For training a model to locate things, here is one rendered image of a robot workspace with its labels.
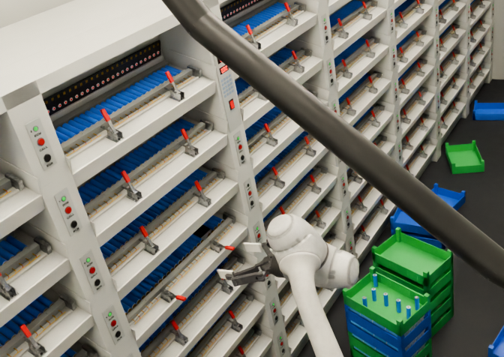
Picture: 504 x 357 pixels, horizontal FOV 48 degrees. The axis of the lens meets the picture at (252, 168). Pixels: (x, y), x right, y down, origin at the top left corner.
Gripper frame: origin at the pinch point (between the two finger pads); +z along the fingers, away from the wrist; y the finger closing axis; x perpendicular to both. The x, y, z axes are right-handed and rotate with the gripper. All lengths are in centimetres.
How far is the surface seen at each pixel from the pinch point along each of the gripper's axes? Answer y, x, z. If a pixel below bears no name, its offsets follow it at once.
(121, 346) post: -35.3, -6.0, 19.9
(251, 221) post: 32.9, -8.2, 20.5
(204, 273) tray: 3.5, -9.7, 21.1
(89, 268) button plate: -35.5, 22.5, 13.7
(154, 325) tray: -22.2, -9.9, 21.1
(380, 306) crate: 65, -72, 0
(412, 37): 225, -2, 28
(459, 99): 308, -79, 40
